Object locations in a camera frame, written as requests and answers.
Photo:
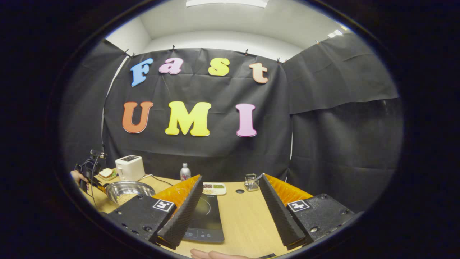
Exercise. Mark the black backdrop cloth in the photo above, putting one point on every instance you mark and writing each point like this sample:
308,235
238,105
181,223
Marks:
323,126

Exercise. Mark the pile of soybeans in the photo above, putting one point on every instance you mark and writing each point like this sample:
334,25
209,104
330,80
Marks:
126,198

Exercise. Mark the striped straw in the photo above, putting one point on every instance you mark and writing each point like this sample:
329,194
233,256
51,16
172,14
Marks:
259,176

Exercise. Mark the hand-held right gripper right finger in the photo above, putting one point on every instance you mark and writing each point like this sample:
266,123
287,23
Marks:
276,212

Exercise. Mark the stainless steel pot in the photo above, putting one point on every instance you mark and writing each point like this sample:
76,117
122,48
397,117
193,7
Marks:
124,187

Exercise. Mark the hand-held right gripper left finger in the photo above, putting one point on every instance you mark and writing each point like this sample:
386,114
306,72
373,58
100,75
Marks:
184,212

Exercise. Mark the white toaster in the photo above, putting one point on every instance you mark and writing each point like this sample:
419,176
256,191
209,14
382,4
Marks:
129,169

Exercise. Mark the slice of bread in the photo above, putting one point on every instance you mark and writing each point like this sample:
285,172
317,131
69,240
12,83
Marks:
106,172

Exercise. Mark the small green plate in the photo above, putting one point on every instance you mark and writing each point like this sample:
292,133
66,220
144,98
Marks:
113,177

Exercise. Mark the large ceiling light panel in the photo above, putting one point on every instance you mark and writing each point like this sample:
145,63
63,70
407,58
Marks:
226,3

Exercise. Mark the black induction cooktop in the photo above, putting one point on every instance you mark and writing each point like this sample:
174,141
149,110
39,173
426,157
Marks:
206,216

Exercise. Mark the small soybeans portion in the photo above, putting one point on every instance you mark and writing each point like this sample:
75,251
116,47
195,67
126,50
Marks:
207,191

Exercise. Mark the silver bottle with pink label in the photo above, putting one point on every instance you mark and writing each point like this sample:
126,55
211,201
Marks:
185,172

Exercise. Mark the white divided tray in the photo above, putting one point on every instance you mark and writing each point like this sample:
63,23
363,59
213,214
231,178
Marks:
215,191

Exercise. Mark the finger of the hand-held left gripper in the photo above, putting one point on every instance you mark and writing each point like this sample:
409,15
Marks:
101,188

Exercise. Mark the small ceiling light panel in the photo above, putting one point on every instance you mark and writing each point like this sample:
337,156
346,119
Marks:
335,33

